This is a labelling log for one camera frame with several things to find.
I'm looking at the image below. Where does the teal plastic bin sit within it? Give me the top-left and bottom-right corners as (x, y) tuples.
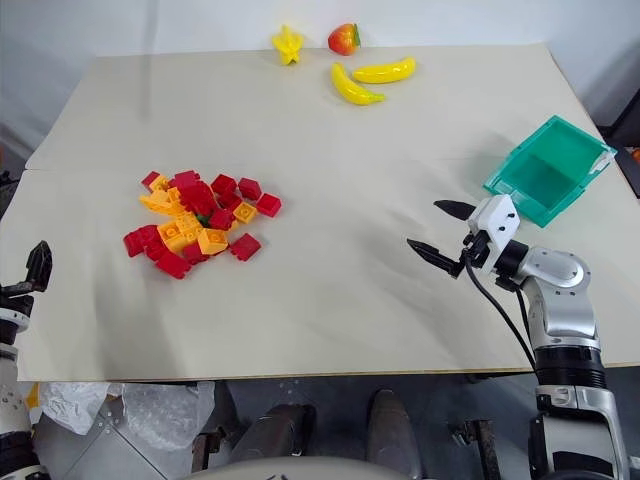
(482, 114), (619, 230)

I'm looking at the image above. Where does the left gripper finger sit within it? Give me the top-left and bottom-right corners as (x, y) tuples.
(25, 244), (42, 291)
(38, 240), (54, 290)

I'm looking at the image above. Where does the clear plastic bag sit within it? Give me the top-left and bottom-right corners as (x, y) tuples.
(121, 381), (217, 452)

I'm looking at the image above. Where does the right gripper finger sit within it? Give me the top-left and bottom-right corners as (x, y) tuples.
(406, 238), (460, 274)
(433, 199), (475, 222)

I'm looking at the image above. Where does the red toy peach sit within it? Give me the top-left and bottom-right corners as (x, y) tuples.
(327, 22), (362, 56)

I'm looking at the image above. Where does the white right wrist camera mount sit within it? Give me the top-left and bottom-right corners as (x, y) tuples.
(465, 194), (522, 274)

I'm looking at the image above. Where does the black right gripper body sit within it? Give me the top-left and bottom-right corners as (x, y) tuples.
(448, 229), (494, 280)

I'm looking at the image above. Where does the dark rounded shape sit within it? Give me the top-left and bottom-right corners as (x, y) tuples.
(232, 403), (317, 464)
(366, 388), (422, 477)

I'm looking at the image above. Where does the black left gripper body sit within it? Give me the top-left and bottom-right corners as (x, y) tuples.
(0, 279), (36, 303)

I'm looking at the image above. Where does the yellow toy starfruit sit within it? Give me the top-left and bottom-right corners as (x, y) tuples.
(271, 24), (306, 67)

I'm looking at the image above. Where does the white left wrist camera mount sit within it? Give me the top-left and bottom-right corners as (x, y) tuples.
(0, 304), (33, 333)

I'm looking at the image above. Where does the grey metal bracket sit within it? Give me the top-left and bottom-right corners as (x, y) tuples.
(63, 394), (169, 480)

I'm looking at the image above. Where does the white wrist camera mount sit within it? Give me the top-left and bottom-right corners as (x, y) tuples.
(465, 194), (522, 274)
(0, 304), (33, 333)

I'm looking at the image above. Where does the white crumpled plastic bag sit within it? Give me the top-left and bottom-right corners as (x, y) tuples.
(38, 381), (110, 437)

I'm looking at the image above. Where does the yellow toy banana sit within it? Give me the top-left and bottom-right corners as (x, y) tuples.
(351, 56), (418, 85)
(330, 62), (387, 107)

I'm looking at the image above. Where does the beige rounded robot body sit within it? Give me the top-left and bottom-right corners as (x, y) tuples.
(183, 453), (427, 480)

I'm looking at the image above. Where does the dark furniture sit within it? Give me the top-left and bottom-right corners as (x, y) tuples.
(594, 97), (640, 199)

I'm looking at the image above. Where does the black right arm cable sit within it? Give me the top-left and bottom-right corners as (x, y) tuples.
(461, 252), (540, 374)

